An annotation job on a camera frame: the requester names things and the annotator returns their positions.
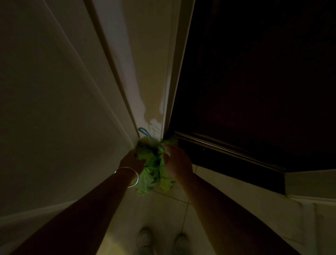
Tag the person's right hand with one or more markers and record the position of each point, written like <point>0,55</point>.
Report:
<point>177,161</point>

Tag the person's left hand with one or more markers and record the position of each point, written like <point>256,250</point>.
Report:
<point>131,163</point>

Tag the green plastic bag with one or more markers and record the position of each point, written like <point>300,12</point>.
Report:
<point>153,170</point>

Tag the person's right forearm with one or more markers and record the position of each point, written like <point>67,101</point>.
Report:
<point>231,218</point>

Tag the person's left forearm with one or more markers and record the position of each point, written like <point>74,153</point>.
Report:
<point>78,218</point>

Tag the metal door threshold strip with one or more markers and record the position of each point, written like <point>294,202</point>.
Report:
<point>228,151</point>

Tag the person's left white shoe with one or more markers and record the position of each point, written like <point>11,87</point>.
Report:
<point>144,241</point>

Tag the person's white shoe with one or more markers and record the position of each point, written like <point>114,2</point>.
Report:
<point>181,244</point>
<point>144,241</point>

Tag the person's right white shoe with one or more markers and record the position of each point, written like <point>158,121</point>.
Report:
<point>181,244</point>

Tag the white door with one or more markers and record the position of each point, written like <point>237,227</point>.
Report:
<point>60,105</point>

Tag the white door frame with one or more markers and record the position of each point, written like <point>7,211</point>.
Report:
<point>149,65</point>

